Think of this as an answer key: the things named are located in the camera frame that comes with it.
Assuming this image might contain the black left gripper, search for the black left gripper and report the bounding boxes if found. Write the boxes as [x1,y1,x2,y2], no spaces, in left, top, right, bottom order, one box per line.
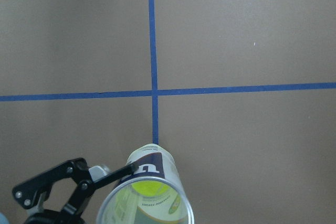
[12,158,135,223]

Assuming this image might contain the Wilson tennis ball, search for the Wilson tennis ball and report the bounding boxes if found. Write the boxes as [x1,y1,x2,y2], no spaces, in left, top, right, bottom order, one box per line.
[131,180,169,198]

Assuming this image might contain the clear tennis ball can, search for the clear tennis ball can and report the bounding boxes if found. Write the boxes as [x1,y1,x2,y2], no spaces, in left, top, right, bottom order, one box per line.
[96,144,195,223]

